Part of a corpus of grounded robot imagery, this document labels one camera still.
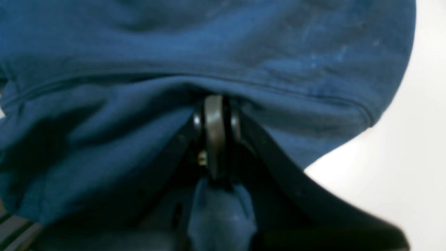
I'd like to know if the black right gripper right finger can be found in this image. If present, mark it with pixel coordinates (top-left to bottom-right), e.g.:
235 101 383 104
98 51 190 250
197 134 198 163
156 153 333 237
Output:
226 101 410 251

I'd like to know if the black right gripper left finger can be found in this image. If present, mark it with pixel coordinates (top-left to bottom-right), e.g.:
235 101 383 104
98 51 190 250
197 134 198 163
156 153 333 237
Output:
38 96 225 251

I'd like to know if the dark blue t-shirt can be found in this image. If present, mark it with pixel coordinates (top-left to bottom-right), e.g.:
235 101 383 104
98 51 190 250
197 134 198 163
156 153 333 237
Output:
1 0 417 251

